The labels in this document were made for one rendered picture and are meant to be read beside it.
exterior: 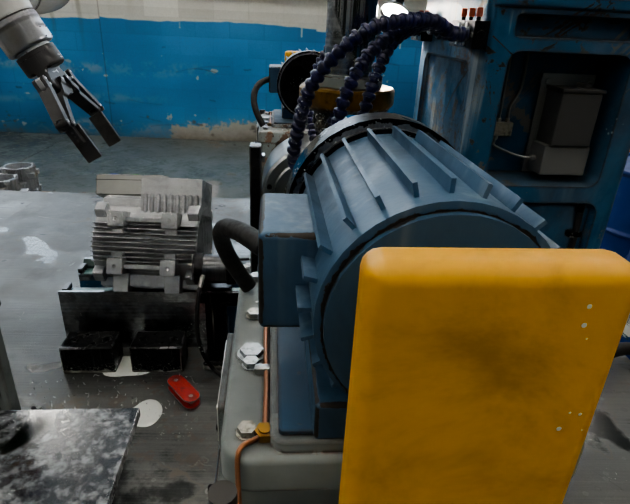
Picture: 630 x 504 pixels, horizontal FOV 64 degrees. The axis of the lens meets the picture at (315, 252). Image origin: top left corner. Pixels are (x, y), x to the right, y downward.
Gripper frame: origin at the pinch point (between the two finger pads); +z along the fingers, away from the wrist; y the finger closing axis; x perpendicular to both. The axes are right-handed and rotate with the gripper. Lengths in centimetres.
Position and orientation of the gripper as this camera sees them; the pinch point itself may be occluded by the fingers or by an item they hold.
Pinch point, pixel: (102, 146)
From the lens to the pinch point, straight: 113.1
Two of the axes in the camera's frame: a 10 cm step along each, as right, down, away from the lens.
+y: -0.8, -4.2, 9.0
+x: -8.8, 4.5, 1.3
